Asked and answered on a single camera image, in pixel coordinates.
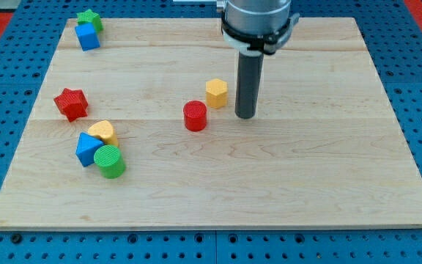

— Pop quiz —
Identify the red cylinder block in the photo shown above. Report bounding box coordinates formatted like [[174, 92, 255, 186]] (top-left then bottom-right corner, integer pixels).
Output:
[[183, 100, 207, 132]]

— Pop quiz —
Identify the yellow heart block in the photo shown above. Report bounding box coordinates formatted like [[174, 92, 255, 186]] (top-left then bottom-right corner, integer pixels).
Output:
[[87, 120, 119, 147]]

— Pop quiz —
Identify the green star block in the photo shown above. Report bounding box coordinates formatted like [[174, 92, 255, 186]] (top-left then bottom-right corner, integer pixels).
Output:
[[76, 9, 103, 33]]

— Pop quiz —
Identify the light wooden board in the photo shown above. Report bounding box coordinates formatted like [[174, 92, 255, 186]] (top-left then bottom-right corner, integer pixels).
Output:
[[0, 18, 422, 231]]

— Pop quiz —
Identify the red star block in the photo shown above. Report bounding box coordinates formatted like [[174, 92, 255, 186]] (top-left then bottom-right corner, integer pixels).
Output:
[[53, 88, 89, 122]]

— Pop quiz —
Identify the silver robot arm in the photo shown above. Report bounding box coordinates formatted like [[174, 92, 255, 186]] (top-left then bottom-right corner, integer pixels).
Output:
[[216, 0, 300, 56]]

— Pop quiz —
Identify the green cylinder block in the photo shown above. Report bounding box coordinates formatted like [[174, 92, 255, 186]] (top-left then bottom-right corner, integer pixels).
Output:
[[94, 144, 126, 179]]

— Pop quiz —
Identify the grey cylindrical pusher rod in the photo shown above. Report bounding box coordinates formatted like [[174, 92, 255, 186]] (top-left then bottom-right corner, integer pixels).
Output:
[[234, 53, 264, 119]]

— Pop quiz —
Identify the yellow hexagon block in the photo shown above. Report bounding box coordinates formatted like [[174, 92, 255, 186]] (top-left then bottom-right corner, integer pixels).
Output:
[[206, 78, 228, 109]]

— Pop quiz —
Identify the blue cube block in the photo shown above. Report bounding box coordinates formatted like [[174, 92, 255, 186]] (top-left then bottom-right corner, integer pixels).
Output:
[[75, 23, 100, 51]]

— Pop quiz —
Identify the blue triangle block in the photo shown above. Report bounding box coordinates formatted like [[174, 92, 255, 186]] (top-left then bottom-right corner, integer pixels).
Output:
[[75, 132, 104, 167]]

